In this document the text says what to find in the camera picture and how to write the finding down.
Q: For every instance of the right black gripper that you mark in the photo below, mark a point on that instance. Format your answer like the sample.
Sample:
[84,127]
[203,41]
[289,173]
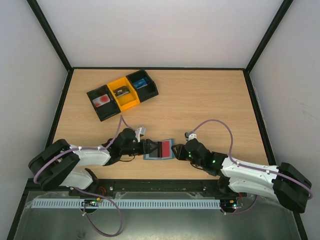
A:
[184,152]

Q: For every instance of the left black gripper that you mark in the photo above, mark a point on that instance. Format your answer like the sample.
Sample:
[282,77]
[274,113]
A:
[147,146]

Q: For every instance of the grey card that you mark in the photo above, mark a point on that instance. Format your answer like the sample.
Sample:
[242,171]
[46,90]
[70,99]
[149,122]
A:
[155,154]

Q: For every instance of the red card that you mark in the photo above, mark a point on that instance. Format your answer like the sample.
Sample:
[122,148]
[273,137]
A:
[165,149]

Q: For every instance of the teal leather card holder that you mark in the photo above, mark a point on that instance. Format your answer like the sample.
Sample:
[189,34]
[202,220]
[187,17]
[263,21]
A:
[164,159]

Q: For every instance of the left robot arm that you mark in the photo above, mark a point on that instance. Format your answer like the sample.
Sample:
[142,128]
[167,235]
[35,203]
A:
[62,164]

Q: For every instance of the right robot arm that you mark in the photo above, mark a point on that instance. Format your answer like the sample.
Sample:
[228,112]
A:
[283,183]

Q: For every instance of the brown VIP card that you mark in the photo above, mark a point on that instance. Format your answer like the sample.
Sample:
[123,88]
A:
[121,91]

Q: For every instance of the blue card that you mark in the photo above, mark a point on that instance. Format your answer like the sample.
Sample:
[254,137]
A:
[140,83]

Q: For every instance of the white red-dot card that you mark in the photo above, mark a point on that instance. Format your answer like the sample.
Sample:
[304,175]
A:
[101,100]

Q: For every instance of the yellow bin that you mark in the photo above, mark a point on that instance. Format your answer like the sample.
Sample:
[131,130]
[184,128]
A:
[127,101]

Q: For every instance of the left black bin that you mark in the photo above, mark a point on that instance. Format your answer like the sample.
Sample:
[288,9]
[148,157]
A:
[108,110]

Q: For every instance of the black bin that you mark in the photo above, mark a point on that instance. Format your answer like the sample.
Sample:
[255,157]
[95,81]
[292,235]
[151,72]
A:
[146,92]
[108,110]

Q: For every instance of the right black bin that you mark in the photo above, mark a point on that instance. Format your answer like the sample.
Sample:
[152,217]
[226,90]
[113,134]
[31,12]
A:
[146,92]

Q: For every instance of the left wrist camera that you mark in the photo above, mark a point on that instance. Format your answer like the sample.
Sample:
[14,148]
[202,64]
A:
[139,132]

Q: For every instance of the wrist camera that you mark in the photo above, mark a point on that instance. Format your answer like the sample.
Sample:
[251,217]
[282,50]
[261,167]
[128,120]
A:
[139,132]
[190,136]

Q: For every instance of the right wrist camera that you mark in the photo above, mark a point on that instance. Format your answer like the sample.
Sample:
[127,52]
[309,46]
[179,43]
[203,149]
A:
[190,136]

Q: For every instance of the black metal frame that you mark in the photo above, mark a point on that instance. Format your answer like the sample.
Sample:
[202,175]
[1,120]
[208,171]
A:
[281,12]

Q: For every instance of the slotted cable duct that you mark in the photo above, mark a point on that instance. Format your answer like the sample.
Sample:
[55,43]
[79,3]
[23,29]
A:
[62,203]

